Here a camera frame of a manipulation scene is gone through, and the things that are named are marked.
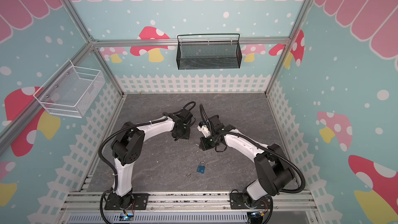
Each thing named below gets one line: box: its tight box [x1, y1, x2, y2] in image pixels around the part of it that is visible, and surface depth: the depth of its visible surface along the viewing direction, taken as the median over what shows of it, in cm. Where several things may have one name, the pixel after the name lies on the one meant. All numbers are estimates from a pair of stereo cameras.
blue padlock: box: [196, 161, 206, 174], surface depth 86 cm
